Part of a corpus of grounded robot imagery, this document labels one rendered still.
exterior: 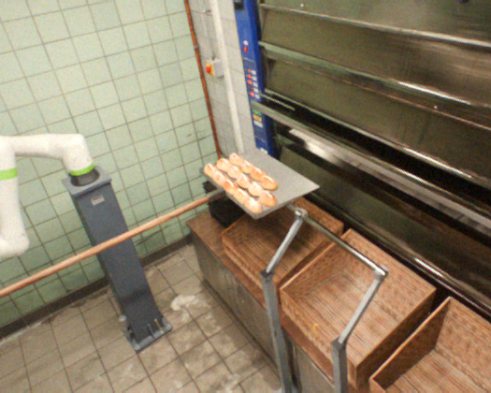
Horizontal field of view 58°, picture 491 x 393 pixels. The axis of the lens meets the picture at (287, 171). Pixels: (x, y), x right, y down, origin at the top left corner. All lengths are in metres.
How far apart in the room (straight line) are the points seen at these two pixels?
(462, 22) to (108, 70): 2.19
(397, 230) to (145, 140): 1.91
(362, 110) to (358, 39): 0.30
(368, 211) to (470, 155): 0.72
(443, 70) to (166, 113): 2.14
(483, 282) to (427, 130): 0.63
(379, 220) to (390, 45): 0.84
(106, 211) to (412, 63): 1.74
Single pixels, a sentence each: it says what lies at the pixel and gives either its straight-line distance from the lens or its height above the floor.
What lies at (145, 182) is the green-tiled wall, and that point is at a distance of 3.39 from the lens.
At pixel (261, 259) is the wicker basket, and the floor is 0.59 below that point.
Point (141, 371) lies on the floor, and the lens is 3.08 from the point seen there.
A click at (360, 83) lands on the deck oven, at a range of 1.91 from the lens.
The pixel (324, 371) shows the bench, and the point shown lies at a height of 0.58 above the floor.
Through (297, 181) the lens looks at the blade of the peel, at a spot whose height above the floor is 1.18.
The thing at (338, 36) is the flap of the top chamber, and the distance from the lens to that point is 1.96.
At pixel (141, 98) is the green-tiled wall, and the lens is 3.17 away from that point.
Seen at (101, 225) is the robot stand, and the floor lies 0.95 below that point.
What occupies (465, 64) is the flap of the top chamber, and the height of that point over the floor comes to 1.83.
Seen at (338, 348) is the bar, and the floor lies 0.95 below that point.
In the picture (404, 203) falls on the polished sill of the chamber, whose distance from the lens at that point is 1.98.
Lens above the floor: 2.34
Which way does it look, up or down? 31 degrees down
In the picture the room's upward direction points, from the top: 7 degrees counter-clockwise
